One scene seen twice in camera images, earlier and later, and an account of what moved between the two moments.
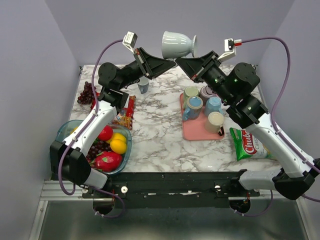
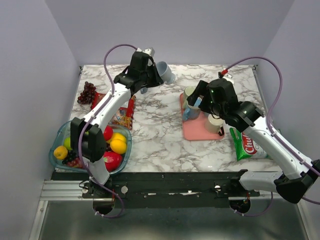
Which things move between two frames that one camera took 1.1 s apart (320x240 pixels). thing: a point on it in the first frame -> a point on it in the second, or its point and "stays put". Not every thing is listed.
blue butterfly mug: x=194 y=106 stays put
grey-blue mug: x=175 y=45 -> x=165 y=72
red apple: x=106 y=133 stays put
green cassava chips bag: x=248 y=145 stays put
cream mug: x=215 y=120 stays put
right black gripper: x=192 y=66 -> x=201 y=88
